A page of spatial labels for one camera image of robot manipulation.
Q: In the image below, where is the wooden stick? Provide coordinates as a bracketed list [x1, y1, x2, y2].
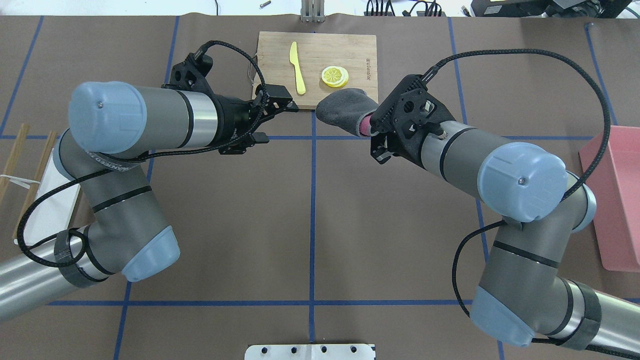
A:
[14, 131, 58, 235]
[0, 123, 31, 204]

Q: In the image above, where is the grey and pink cloth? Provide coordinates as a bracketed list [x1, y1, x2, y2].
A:
[315, 88, 378, 138]

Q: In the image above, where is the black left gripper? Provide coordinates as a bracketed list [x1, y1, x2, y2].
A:
[218, 84, 299, 155]

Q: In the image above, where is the white metal base plate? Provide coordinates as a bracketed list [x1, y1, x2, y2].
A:
[244, 343, 377, 360]

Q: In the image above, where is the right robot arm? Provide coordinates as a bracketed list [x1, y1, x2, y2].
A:
[371, 74, 639, 359]

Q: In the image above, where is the yellow plastic knife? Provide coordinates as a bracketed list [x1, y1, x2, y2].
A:
[288, 41, 307, 96]

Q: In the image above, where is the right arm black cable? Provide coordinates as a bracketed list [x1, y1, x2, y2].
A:
[423, 48, 612, 346]

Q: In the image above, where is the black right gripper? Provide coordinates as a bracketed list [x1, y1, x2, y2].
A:
[370, 74, 455, 164]

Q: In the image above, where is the yellow lemon slice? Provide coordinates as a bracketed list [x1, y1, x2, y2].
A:
[320, 65, 350, 88]

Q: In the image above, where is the wooden stick right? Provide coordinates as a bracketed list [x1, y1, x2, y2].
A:
[14, 131, 58, 235]

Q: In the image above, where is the bamboo cutting board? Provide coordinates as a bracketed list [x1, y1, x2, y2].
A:
[256, 31, 378, 110]

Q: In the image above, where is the white rectangular tray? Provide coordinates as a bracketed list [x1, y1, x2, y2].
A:
[23, 156, 80, 246]

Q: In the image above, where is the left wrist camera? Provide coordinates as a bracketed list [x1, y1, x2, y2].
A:
[161, 53, 214, 94]

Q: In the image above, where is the aluminium camera post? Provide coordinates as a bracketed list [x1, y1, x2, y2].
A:
[300, 0, 326, 23]

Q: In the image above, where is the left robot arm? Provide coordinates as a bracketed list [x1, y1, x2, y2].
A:
[1, 81, 298, 322]

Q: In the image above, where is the wooden stick left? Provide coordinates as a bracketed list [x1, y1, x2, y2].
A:
[0, 123, 31, 204]

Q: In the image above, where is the pink plastic bin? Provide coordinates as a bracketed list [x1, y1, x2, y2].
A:
[586, 125, 640, 272]

